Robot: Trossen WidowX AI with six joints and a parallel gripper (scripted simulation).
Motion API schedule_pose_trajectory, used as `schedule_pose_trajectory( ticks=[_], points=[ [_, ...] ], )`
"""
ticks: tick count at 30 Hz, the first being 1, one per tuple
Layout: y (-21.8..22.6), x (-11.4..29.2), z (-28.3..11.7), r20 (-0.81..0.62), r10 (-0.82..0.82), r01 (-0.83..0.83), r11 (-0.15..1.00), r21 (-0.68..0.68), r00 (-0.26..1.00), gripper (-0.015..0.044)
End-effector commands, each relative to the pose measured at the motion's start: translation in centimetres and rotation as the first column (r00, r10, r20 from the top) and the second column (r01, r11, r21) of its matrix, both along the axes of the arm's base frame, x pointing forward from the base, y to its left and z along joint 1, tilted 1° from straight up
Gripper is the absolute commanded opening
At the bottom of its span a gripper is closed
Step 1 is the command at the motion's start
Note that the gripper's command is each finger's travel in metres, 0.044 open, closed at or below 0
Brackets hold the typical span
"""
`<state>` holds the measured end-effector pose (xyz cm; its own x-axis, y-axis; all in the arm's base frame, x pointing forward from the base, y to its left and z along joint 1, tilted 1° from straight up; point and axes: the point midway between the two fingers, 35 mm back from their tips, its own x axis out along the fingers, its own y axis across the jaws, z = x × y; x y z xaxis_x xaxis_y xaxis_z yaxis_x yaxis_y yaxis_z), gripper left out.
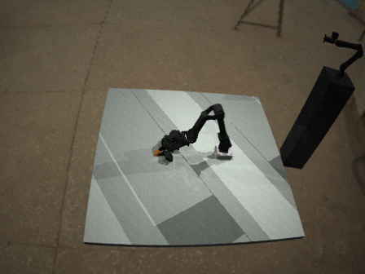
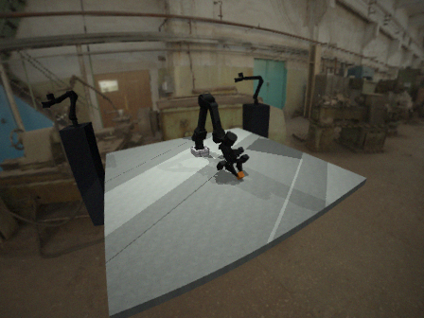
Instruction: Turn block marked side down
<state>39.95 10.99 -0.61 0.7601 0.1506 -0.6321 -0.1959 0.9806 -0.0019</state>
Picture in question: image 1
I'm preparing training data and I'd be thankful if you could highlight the orange block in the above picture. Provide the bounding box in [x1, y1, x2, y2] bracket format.
[154, 149, 161, 157]

